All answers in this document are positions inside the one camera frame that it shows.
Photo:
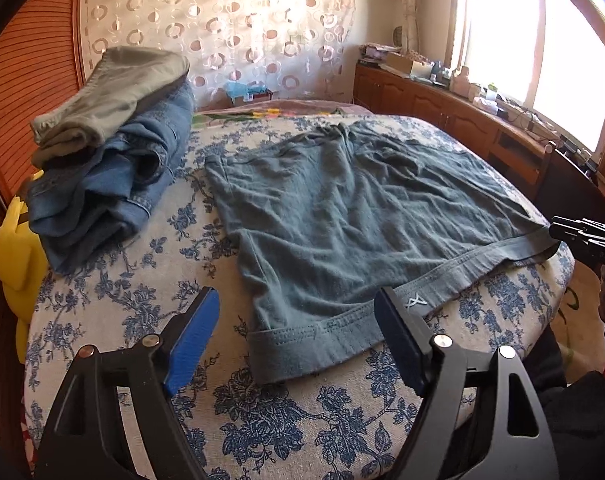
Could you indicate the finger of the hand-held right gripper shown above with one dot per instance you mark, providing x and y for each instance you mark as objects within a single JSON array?
[
  {"x": 575, "y": 237},
  {"x": 580, "y": 224}
]

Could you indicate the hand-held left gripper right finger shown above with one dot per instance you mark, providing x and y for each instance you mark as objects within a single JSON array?
[{"x": 396, "y": 342}]

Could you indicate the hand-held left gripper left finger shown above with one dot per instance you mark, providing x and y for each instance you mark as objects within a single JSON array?
[{"x": 197, "y": 340}]

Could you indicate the grey-green short pants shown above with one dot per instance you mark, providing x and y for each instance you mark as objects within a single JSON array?
[{"x": 362, "y": 220}]

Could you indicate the khaki pants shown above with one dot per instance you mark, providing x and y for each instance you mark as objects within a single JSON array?
[{"x": 117, "y": 90}]

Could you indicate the dark wooden furniture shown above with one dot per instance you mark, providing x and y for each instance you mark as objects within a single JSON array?
[{"x": 567, "y": 185}]

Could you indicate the beige floor mat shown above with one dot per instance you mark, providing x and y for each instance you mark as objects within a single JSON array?
[{"x": 577, "y": 310}]

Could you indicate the blue floral bedsheet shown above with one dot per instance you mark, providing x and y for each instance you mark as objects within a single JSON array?
[{"x": 132, "y": 310}]

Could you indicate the person's dark clothing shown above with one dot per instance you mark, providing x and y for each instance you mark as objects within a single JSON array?
[{"x": 582, "y": 410}]

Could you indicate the blue denim jeans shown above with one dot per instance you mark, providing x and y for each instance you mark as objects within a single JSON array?
[{"x": 117, "y": 180}]

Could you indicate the white plastic bottle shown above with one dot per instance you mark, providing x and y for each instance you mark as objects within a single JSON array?
[{"x": 463, "y": 82}]

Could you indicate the wooden cabinet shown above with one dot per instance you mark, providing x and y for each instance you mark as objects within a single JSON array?
[{"x": 432, "y": 105}]

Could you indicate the yellow plush toy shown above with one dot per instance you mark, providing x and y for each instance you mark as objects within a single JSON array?
[{"x": 17, "y": 255}]

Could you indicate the window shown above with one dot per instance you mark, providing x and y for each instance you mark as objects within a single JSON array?
[{"x": 522, "y": 30}]

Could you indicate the open cardboard box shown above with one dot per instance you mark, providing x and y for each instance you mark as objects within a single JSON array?
[{"x": 407, "y": 64}]

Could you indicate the colourful flowered blanket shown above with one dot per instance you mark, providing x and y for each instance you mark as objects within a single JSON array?
[{"x": 302, "y": 107}]

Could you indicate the stack of papers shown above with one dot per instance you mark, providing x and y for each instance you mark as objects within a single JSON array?
[{"x": 377, "y": 52}]

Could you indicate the plain lace curtain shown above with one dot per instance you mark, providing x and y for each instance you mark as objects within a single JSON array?
[{"x": 415, "y": 5}]

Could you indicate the wooden slatted wardrobe door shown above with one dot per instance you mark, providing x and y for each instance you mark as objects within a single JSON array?
[{"x": 27, "y": 80}]

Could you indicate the sheer curtain with circles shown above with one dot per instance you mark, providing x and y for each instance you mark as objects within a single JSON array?
[{"x": 222, "y": 20}]

